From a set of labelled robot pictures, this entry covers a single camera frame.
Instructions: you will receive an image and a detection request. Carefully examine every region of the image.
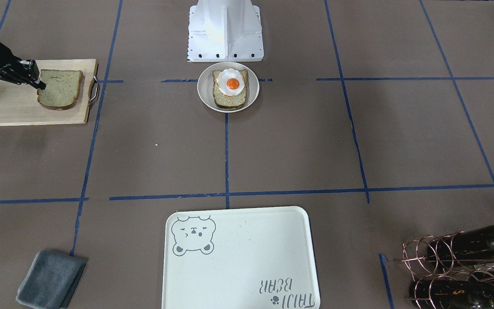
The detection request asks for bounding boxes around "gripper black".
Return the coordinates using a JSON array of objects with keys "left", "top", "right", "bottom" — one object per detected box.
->
[{"left": 0, "top": 43, "right": 46, "bottom": 90}]

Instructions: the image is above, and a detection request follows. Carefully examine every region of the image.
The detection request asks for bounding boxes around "bread slice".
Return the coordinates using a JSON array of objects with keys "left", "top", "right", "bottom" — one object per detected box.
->
[
  {"left": 37, "top": 69, "right": 84, "bottom": 111},
  {"left": 212, "top": 70, "right": 249, "bottom": 109}
]

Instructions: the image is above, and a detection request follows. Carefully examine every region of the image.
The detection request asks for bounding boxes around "white bear serving tray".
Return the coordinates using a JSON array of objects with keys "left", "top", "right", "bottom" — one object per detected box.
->
[{"left": 161, "top": 206, "right": 321, "bottom": 309}]

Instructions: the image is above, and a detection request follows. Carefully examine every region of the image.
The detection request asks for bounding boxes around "wooden cutting board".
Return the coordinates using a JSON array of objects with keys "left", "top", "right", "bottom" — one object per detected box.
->
[{"left": 0, "top": 59, "right": 98, "bottom": 126}]

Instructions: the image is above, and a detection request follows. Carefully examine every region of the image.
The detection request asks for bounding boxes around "white round plate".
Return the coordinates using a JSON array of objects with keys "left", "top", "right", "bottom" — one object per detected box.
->
[{"left": 197, "top": 61, "right": 259, "bottom": 113}]

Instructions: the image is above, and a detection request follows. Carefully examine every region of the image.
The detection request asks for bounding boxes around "folded grey cloth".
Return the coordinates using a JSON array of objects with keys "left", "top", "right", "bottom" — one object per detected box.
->
[{"left": 15, "top": 250, "right": 87, "bottom": 309}]

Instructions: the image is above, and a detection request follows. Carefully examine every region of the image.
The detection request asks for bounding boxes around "bread slice on plate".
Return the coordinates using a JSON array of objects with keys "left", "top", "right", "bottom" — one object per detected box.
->
[{"left": 212, "top": 70, "right": 249, "bottom": 109}]

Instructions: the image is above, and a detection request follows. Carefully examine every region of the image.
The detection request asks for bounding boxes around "fried egg toy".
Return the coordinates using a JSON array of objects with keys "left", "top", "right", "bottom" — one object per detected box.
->
[{"left": 215, "top": 68, "right": 245, "bottom": 97}]

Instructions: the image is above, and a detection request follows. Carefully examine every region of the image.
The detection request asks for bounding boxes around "dark wine bottle lower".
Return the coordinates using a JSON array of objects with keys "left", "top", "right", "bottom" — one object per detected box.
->
[{"left": 407, "top": 279, "right": 494, "bottom": 309}]

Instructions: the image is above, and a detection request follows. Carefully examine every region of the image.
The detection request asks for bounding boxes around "dark wine bottle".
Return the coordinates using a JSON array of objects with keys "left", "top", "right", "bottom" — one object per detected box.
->
[
  {"left": 427, "top": 225, "right": 494, "bottom": 267},
  {"left": 407, "top": 279, "right": 494, "bottom": 309}
]

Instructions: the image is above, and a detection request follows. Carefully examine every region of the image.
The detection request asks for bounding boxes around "dark wine bottle upper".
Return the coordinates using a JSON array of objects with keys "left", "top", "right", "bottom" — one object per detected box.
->
[{"left": 427, "top": 225, "right": 494, "bottom": 267}]

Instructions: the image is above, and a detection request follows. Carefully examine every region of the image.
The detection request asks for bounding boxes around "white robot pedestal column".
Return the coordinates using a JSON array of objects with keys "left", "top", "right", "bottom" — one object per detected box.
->
[{"left": 187, "top": 0, "right": 265, "bottom": 62}]

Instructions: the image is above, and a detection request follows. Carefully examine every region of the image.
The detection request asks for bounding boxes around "copper wire bottle rack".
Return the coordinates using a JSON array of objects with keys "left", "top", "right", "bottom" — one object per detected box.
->
[{"left": 402, "top": 225, "right": 494, "bottom": 309}]

